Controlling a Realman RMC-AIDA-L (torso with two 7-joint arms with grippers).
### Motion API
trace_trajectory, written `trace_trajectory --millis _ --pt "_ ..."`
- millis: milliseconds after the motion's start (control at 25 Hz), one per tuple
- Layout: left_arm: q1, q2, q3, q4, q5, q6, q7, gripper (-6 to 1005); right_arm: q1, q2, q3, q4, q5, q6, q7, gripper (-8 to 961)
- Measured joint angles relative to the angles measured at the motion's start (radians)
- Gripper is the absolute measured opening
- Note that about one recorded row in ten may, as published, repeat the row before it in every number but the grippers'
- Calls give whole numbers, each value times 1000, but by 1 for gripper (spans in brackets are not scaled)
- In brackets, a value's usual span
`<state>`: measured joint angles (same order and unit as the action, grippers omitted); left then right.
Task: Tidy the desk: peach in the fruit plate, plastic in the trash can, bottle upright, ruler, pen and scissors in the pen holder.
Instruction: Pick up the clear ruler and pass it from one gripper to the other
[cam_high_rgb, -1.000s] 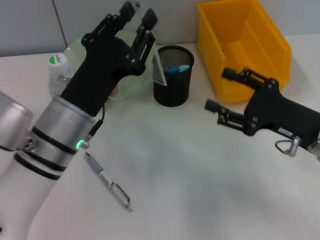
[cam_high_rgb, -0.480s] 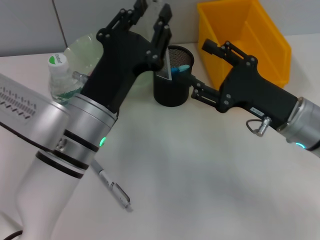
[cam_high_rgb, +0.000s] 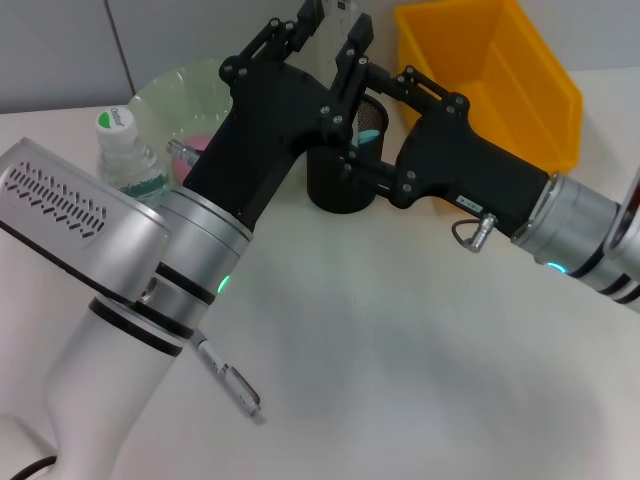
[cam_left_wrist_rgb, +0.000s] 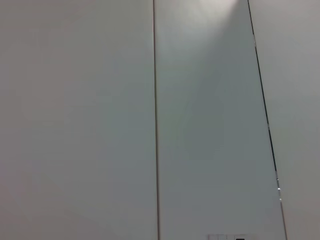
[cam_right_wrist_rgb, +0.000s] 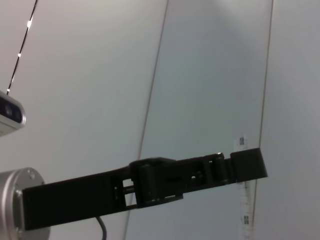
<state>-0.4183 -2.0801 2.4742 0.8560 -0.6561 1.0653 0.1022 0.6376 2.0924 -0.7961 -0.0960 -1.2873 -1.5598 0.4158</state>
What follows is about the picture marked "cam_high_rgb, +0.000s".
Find green wavy glass fruit plate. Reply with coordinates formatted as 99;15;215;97
127;57;236;151

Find clear plastic ruler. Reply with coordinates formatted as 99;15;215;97
316;0;362;101

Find yellow plastic bin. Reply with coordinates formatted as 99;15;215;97
393;0;584;174

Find silver pen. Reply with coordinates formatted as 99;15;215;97
192;334;267;427

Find black mesh pen holder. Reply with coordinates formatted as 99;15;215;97
305;94;390;215

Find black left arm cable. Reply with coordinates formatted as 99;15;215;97
12;454;57;480

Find clear green-label water bottle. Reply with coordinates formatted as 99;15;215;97
96;106;171;204

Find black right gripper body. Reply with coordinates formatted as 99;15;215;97
394;102;550;239

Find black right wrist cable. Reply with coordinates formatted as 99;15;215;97
451;212;499;252

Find pink toy peach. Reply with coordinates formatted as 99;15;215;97
171;132;215;177

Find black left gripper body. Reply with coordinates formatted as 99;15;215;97
182;57;349;231

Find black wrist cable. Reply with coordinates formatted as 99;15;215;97
451;212;499;252
165;139;202;170

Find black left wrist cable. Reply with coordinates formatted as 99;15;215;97
165;139;202;170

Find blue scissors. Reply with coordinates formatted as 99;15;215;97
349;127;382;149

